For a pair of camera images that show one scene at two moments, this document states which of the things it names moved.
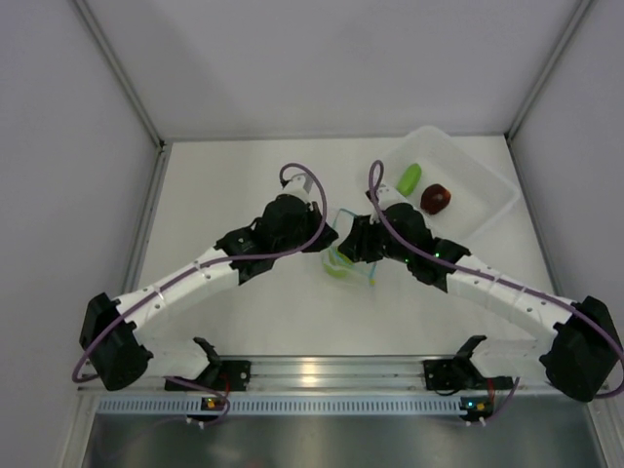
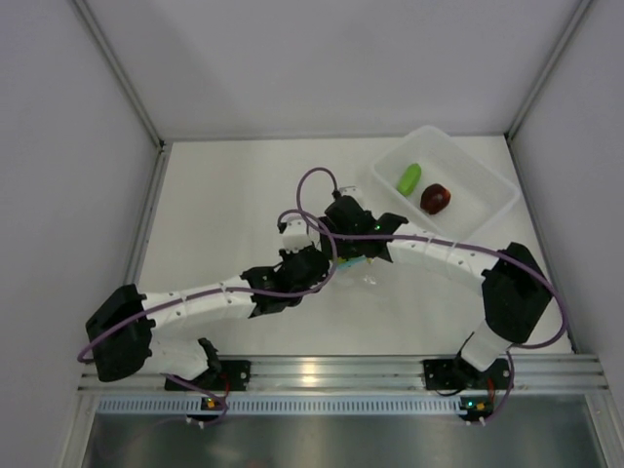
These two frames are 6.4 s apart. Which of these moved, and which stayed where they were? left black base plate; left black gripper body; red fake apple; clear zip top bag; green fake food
Moved: left black gripper body; clear zip top bag
Stayed: red fake apple; green fake food; left black base plate
